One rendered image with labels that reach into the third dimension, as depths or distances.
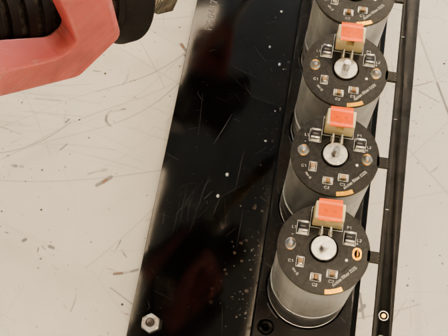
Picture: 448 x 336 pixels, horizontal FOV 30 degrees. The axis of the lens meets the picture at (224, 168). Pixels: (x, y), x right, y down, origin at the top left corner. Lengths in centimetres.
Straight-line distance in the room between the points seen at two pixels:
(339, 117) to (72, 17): 10
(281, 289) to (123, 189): 8
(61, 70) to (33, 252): 13
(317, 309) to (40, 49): 11
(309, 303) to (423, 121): 11
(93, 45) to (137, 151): 13
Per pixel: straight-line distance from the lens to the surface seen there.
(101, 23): 17
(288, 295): 24
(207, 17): 32
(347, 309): 27
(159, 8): 20
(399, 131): 24
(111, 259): 29
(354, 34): 25
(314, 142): 24
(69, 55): 17
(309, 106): 25
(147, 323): 27
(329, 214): 22
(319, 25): 27
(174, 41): 32
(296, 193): 24
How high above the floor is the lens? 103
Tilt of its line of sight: 67 degrees down
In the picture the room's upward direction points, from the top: 3 degrees clockwise
